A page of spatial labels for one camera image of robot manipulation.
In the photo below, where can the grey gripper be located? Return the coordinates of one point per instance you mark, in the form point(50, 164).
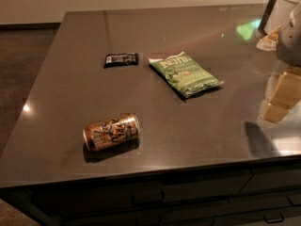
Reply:
point(290, 42)

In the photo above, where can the orange soda can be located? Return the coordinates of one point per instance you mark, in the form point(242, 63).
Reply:
point(109, 133)

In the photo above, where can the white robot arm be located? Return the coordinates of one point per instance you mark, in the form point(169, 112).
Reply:
point(274, 15)

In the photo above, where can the dark drawer cabinet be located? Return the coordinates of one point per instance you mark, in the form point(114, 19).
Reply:
point(229, 195)

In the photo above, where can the green chip bag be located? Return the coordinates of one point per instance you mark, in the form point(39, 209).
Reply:
point(184, 74)

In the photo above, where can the black snack wrapper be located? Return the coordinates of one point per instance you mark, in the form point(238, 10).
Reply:
point(123, 59)

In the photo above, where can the black drawer handle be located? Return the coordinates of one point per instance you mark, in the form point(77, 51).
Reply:
point(273, 218)

